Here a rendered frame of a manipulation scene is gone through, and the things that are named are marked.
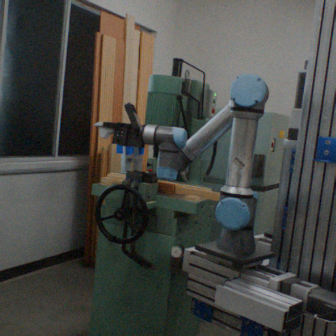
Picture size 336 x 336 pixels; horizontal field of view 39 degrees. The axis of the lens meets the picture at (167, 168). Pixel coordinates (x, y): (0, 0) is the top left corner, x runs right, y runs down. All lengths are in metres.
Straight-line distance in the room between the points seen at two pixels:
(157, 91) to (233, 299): 1.22
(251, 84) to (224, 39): 3.39
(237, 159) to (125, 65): 2.74
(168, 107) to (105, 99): 1.57
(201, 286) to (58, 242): 2.26
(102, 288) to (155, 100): 1.03
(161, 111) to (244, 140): 0.91
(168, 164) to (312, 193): 0.54
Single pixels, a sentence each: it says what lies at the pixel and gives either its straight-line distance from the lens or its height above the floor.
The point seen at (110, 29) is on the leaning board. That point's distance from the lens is 4.17.
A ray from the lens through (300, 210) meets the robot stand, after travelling 1.85.
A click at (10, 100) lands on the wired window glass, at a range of 3.51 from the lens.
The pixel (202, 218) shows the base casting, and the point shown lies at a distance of 2.72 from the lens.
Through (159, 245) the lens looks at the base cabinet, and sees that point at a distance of 2.42.
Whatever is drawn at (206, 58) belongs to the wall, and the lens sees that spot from 5.03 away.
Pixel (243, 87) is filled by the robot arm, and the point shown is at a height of 1.41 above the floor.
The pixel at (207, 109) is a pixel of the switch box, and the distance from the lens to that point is 2.74.
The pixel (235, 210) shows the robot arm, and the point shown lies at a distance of 1.63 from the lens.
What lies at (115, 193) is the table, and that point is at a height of 0.87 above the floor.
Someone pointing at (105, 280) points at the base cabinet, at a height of 0.40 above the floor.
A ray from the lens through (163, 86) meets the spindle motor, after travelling 2.46.
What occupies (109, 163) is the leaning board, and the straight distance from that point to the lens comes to 3.87.
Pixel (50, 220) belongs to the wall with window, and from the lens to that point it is 3.88.
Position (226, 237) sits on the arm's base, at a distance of 1.80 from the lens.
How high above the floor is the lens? 1.27
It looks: 6 degrees down
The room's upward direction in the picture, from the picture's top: 6 degrees clockwise
